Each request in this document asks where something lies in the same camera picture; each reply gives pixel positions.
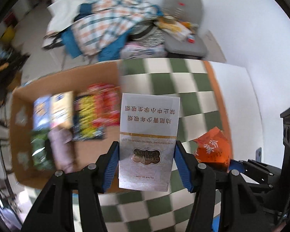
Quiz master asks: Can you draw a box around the yellow bin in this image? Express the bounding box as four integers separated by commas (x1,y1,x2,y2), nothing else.
0,25,15,44

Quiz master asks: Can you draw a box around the green white checkered mat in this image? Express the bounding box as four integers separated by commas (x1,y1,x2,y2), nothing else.
72,58,233,232

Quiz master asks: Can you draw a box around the small red white can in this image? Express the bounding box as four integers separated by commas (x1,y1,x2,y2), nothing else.
187,34,195,44

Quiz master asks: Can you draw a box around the red snack bag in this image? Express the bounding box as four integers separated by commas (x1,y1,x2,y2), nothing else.
87,83,120,126

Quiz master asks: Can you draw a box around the yellow white snack package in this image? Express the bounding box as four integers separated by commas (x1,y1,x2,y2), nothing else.
155,17,192,41

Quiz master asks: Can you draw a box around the blue quilt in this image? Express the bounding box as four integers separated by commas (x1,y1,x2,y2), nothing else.
61,3,163,61

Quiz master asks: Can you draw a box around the grey cushioned chair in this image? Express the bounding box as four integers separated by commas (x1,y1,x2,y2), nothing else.
162,0,207,59

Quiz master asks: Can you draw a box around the cardboard box with blue print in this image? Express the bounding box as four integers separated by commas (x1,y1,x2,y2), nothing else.
9,61,121,189

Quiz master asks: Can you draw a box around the black shoe wipes pack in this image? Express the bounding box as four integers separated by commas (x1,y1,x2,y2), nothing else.
73,94,105,141

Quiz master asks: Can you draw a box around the white pillow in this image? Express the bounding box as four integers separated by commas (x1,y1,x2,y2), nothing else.
45,0,86,38

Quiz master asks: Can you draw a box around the purple soft cloth toy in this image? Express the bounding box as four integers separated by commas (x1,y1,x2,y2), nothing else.
48,127,76,173

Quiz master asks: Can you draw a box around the white silver carton box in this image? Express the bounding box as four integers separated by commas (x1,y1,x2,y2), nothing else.
118,93,180,192

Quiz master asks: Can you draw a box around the plaid blanket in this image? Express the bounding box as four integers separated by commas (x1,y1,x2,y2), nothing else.
71,0,161,55

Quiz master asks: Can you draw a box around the orange snack bag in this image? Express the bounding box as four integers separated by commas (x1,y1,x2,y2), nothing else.
193,127,231,172

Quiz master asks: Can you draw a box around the yellow bear tissue pack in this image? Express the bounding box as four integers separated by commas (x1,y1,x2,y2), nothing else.
50,91,74,129

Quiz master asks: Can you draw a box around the blue cartoon tissue pack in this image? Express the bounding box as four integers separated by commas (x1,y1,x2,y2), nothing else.
33,95,51,131

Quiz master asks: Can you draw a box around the black white patterned bag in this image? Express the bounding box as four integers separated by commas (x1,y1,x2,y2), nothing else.
127,24,164,48

